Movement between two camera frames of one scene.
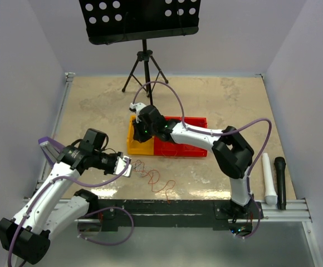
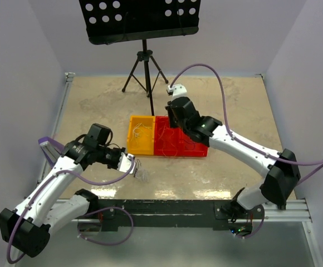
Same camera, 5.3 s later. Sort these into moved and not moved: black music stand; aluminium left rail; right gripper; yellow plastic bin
Moved: right gripper
Not moved: black music stand; aluminium left rail; yellow plastic bin
